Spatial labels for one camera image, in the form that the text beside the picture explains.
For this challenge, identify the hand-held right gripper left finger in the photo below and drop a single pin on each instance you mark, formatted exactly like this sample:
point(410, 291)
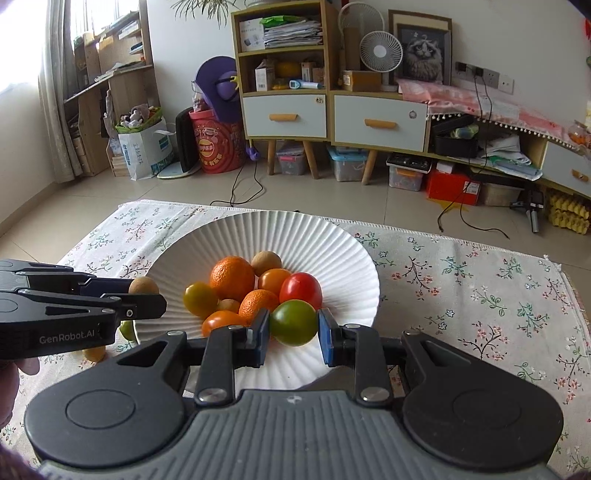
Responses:
point(264, 337)

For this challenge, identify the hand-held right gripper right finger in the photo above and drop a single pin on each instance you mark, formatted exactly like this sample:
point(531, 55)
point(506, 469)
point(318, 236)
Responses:
point(325, 339)

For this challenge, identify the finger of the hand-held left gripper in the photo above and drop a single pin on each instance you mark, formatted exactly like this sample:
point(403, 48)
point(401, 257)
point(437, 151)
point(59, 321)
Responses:
point(106, 286)
point(143, 308)

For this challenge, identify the tan longan fruit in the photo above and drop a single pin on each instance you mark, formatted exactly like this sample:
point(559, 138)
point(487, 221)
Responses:
point(144, 285)
point(94, 354)
point(266, 262)
point(228, 305)

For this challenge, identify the small mandarin orange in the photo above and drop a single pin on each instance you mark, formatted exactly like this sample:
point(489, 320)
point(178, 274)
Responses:
point(258, 304)

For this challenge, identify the green tomato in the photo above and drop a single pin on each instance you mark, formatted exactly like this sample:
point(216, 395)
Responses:
point(294, 323)

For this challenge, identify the orange tomato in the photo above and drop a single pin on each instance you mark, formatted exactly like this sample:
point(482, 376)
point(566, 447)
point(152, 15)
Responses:
point(223, 321)
point(273, 281)

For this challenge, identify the large red tomato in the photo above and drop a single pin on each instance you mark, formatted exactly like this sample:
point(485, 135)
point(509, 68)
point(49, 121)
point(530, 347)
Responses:
point(300, 290)

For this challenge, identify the yellow tomato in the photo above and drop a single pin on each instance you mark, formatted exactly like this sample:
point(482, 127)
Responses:
point(200, 300)

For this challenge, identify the large mandarin orange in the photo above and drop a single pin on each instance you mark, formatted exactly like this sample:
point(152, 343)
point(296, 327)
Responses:
point(232, 277)

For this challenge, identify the white ribbed plate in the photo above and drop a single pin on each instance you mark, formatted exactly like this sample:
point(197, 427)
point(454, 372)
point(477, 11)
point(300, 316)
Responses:
point(258, 230)

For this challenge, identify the person's left hand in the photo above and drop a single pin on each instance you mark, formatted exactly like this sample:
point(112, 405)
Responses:
point(9, 392)

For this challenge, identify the green jujube fruit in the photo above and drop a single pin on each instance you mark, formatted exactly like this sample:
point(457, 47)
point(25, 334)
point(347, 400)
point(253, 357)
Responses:
point(127, 330)

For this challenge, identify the white floor scale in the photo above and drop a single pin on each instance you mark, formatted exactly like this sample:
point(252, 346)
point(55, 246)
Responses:
point(175, 172)

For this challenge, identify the white shopping bag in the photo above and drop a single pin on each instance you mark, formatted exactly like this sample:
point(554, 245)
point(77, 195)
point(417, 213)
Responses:
point(143, 152)

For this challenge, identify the floral tablecloth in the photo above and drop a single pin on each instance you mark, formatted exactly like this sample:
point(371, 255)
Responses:
point(461, 286)

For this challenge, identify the black flat panel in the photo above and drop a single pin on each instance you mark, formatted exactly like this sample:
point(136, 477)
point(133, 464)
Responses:
point(183, 138)

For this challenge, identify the blue-lid plastic storage box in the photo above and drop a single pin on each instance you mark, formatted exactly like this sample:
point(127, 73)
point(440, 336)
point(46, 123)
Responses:
point(346, 166)

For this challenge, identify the red snack bucket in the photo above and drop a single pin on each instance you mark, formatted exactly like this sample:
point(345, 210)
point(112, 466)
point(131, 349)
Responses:
point(217, 147)

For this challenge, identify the clear plastic storage box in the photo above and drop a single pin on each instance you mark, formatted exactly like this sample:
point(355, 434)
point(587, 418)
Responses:
point(291, 161)

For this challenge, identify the black-lid plastic storage box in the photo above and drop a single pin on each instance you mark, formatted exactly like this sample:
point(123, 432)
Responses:
point(405, 175)

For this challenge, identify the wooden bookshelf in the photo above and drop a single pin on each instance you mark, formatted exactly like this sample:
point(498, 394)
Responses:
point(124, 92)

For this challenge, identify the red shoe box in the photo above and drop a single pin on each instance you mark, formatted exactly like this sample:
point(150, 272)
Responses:
point(452, 187)

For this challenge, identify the tall wooden shelf cabinet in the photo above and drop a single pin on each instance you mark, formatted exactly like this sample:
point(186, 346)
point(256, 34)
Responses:
point(258, 115)

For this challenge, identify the grey curtain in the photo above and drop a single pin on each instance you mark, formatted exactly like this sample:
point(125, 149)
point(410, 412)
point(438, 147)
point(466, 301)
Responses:
point(55, 69)

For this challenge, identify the low wooden drawer cabinet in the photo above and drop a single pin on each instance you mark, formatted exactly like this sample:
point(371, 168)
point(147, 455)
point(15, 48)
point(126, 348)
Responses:
point(351, 115)

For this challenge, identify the purple plush toy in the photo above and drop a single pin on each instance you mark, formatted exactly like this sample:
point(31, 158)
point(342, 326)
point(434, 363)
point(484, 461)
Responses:
point(214, 87)

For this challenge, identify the black plastic bin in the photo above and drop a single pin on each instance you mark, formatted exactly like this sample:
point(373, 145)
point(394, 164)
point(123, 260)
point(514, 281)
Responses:
point(455, 143)

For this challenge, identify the blue and white thermometer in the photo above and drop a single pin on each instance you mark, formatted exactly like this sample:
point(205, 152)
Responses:
point(304, 85)

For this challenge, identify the small cardboard box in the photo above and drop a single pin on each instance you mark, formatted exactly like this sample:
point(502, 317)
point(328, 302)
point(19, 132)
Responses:
point(362, 81)

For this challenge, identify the yellow egg carton stack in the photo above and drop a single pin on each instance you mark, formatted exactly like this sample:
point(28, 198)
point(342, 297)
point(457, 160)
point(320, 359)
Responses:
point(570, 212)

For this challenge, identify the pink cloth cover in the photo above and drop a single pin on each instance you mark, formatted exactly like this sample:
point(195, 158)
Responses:
point(461, 99)

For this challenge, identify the potted plant leaves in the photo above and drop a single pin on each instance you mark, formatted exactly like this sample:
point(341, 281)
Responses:
point(184, 7)

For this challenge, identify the white product box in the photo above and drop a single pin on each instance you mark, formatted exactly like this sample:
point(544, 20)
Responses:
point(251, 34)

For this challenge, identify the white desk fan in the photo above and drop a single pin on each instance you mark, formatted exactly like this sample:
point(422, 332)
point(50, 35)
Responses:
point(381, 50)

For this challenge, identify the long wooden console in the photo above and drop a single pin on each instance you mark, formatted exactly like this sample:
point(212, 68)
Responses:
point(563, 161)

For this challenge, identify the framed cat picture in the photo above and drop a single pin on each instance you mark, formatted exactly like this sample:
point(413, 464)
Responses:
point(422, 55)

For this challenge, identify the stack of papers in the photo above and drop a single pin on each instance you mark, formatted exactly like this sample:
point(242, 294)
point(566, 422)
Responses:
point(291, 34)

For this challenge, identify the wall socket row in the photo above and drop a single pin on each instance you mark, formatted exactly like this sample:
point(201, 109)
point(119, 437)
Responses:
point(489, 76)

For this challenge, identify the white pedestal fan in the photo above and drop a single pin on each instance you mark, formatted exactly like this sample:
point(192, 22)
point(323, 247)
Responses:
point(351, 18)

